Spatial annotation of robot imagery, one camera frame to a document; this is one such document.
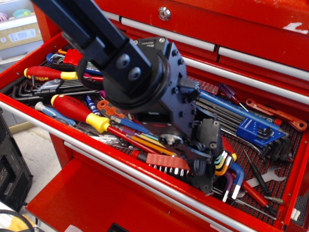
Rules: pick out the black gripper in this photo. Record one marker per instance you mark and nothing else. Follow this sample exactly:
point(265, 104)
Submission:
point(165, 104)

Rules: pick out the red bit holder with bits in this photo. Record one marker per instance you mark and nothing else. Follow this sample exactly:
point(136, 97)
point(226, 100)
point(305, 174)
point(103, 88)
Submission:
point(168, 164)

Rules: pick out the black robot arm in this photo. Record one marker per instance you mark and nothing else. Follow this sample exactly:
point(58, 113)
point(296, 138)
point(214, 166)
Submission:
point(88, 30)

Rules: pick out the blue holder hex key set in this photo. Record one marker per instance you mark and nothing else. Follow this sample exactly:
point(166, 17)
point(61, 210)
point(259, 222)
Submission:
point(269, 143)

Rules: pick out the red bit holder rear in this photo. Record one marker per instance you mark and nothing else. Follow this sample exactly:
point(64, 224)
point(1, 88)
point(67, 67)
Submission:
point(207, 87)

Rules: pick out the colourful hex key set front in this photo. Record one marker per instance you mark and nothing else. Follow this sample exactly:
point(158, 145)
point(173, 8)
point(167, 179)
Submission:
point(137, 130)

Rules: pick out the colourful hex key set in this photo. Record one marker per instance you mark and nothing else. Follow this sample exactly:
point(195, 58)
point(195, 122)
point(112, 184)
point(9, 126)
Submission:
point(137, 130)
point(65, 60)

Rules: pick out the wiha screwdriver right slim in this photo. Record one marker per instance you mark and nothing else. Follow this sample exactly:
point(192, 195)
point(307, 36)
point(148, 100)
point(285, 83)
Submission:
point(228, 148)

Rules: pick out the black red drawer liner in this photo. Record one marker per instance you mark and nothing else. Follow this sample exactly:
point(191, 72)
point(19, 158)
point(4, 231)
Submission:
point(101, 187)

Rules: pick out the black thin screwdriver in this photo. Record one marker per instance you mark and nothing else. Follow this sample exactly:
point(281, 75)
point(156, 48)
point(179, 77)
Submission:
point(258, 176)

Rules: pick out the flat silver open wrench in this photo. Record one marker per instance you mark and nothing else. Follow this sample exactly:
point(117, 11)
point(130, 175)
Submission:
point(270, 175)

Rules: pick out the orange red flat wrench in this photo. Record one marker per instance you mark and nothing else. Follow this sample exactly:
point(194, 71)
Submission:
point(297, 123)

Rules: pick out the orange plastic tool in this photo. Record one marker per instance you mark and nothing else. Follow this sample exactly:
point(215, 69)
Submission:
point(107, 109)

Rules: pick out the blue striped small tool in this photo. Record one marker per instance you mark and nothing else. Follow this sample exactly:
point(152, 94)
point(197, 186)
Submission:
point(91, 105)

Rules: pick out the red yellow screwdriver front left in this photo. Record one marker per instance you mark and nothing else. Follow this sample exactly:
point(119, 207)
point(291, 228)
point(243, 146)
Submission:
point(75, 110)

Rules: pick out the silver chest lock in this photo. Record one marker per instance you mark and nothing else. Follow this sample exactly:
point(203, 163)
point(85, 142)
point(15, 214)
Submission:
point(164, 13)

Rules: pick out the blue grey precision screwdriver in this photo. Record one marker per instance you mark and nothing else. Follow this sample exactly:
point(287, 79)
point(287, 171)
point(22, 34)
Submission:
point(59, 117)

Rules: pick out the colourful hex key set rear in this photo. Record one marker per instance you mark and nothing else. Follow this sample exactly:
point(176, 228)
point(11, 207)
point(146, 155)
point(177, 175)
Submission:
point(65, 60)

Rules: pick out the black hex key set left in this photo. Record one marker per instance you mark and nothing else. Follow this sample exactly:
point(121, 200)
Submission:
point(55, 88)

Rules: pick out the black equipment box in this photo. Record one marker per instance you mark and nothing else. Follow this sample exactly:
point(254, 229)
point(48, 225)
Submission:
point(15, 176)

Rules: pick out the wiha screwdriver top left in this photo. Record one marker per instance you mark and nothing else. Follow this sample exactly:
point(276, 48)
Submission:
point(42, 74)

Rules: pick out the purple handle small screwdriver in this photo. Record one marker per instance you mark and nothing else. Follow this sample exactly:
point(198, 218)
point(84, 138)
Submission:
point(229, 93)

